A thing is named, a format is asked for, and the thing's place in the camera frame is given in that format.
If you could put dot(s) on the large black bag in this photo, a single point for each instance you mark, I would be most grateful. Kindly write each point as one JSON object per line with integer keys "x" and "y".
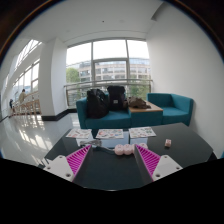
{"x": 97, "y": 104}

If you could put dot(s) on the person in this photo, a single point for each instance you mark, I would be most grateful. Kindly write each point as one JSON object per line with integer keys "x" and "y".
{"x": 22, "y": 96}

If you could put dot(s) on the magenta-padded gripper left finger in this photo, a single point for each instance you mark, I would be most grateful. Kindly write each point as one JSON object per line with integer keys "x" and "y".
{"x": 60, "y": 166}

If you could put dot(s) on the teal wood-topped side table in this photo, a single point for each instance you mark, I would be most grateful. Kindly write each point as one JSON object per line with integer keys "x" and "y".
{"x": 146, "y": 117}

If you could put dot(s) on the black backpack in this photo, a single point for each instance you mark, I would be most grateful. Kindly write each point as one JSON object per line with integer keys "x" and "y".
{"x": 116, "y": 98}

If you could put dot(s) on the metal window railing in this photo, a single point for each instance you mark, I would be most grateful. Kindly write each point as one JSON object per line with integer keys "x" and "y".
{"x": 75, "y": 84}

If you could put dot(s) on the small pink charger block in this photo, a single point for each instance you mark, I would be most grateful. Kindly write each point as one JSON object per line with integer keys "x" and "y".
{"x": 168, "y": 143}

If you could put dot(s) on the pink rounded power strip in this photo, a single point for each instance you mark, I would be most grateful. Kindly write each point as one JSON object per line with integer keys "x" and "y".
{"x": 124, "y": 149}

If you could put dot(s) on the brown jacket bundle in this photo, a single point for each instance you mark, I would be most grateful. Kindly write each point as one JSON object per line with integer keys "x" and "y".
{"x": 138, "y": 102}

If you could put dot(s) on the colourful sticker sheet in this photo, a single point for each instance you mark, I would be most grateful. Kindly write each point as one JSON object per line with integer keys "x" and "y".
{"x": 142, "y": 132}
{"x": 110, "y": 133}
{"x": 79, "y": 133}

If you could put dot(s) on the row of wooden chairs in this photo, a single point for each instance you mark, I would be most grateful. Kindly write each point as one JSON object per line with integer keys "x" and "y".
{"x": 30, "y": 106}

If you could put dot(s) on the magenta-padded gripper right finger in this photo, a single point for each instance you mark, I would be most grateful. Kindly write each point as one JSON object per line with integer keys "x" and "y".
{"x": 165, "y": 166}

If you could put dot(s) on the teal two-seat sofa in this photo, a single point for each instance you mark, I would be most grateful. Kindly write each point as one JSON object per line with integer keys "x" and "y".
{"x": 113, "y": 120}

